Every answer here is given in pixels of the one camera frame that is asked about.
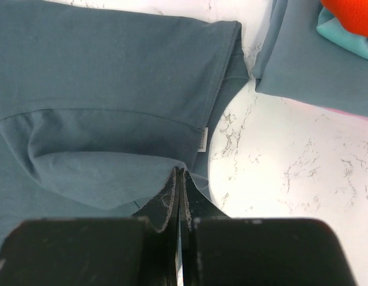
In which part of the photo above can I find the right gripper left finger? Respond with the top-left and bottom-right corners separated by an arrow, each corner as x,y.
0,168 -> 181,285

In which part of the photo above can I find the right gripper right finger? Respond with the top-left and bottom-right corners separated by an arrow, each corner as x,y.
180,172 -> 356,285

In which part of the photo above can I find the dark blue-grey t-shirt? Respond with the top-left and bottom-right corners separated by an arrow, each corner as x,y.
0,1 -> 249,246

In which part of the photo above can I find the folded grey-blue t-shirt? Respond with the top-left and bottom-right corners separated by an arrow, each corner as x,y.
252,1 -> 368,118

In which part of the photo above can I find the folded teal t-shirt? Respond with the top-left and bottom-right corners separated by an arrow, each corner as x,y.
316,8 -> 368,60

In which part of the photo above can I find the folded orange t-shirt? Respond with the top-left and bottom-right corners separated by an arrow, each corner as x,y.
321,0 -> 368,38

